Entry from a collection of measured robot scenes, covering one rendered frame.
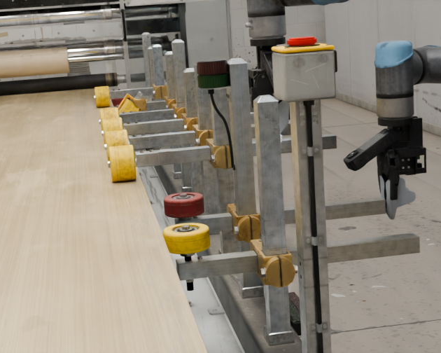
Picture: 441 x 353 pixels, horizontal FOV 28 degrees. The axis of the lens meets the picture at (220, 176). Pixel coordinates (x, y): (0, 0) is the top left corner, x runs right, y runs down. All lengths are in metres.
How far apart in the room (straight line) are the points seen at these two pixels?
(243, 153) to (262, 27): 0.25
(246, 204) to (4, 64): 2.65
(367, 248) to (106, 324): 0.61
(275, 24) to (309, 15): 9.17
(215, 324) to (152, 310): 0.72
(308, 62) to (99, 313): 0.42
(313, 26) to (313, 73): 9.77
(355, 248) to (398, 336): 1.86
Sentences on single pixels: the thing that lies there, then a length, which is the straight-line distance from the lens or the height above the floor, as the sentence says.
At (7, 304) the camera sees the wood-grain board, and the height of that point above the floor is 0.90.
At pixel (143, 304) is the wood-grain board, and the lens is 1.18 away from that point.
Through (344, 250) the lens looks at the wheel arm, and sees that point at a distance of 1.57.
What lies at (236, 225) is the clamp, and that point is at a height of 0.85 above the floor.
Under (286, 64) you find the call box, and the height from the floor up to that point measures 1.20.
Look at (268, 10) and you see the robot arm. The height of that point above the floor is 1.26.
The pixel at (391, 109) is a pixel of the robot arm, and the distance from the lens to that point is 1.79.
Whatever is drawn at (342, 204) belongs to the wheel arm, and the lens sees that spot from 1.81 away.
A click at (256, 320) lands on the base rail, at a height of 0.70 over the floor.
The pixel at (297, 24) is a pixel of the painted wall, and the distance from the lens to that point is 10.88.
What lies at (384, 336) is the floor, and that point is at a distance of 3.42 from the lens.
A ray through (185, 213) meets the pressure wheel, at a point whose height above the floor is 0.88.
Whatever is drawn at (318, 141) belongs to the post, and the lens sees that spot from 1.19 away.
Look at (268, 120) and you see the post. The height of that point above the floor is 1.09.
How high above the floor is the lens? 1.29
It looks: 12 degrees down
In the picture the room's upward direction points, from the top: 4 degrees counter-clockwise
